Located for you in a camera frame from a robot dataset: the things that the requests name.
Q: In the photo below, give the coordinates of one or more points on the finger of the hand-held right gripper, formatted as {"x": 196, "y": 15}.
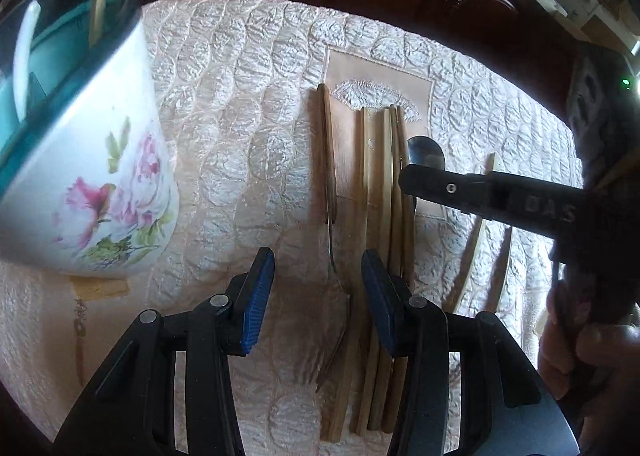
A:
{"x": 500, "y": 198}

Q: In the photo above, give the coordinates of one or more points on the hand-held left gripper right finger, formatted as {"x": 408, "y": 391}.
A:
{"x": 380, "y": 301}

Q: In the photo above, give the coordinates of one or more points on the white ceramic spoon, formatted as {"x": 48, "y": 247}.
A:
{"x": 25, "y": 60}

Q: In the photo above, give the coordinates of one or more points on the white floral cup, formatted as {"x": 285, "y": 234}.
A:
{"x": 100, "y": 160}

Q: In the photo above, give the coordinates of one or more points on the person's right hand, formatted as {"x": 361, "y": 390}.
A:
{"x": 605, "y": 356}

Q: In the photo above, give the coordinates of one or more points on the metal spoon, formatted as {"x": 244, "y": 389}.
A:
{"x": 425, "y": 151}

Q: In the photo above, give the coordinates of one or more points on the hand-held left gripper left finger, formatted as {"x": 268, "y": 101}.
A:
{"x": 257, "y": 301}

